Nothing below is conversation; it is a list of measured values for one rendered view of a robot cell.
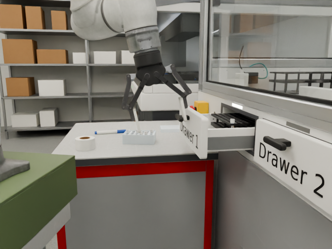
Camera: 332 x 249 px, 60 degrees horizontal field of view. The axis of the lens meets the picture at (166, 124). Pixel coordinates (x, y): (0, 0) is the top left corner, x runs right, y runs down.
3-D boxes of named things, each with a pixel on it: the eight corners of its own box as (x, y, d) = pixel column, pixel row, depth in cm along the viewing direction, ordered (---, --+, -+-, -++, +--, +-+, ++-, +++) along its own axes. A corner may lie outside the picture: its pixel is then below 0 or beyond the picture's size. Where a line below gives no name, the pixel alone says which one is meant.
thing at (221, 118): (229, 125, 80) (229, 123, 80) (211, 115, 97) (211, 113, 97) (236, 125, 81) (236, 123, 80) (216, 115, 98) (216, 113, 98)
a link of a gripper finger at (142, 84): (150, 75, 78) (146, 72, 78) (131, 111, 79) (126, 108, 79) (149, 75, 82) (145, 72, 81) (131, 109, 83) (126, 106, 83)
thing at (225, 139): (205, 152, 76) (206, 129, 75) (185, 131, 101) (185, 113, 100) (341, 145, 82) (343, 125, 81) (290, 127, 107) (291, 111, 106)
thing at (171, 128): (161, 132, 131) (160, 129, 131) (159, 128, 140) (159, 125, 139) (188, 132, 132) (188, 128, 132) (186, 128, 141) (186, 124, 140)
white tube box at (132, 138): (122, 144, 112) (122, 134, 111) (126, 139, 120) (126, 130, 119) (154, 144, 111) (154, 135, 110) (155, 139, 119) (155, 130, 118)
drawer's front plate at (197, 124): (200, 159, 75) (201, 118, 73) (179, 134, 103) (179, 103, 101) (207, 159, 75) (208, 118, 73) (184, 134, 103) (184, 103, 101)
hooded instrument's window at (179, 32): (142, 93, 165) (140, 9, 156) (131, 79, 338) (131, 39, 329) (322, 90, 182) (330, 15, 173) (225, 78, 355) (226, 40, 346)
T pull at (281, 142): (280, 151, 55) (281, 145, 54) (262, 141, 62) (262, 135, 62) (298, 150, 55) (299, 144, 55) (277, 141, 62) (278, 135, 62)
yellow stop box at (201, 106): (196, 120, 118) (196, 103, 117) (192, 117, 125) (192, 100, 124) (208, 119, 119) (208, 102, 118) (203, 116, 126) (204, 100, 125)
